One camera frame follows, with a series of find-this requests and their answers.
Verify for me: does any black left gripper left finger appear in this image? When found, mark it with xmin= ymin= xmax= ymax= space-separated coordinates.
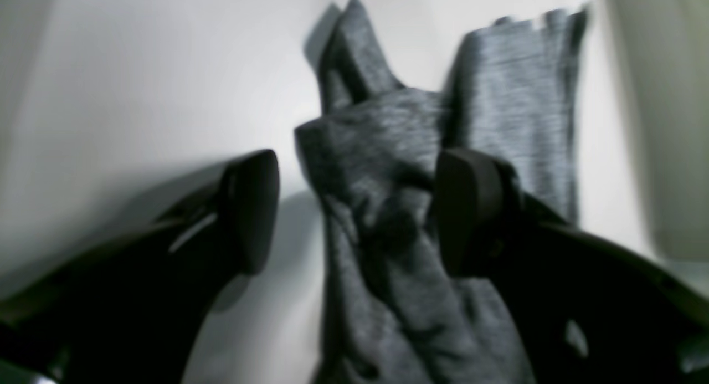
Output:
xmin=2 ymin=149 xmax=280 ymax=383

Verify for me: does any grey t-shirt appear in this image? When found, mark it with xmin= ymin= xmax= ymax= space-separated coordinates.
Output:
xmin=295 ymin=0 xmax=588 ymax=383

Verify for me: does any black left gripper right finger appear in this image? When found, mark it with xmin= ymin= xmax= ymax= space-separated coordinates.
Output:
xmin=433 ymin=147 xmax=708 ymax=383

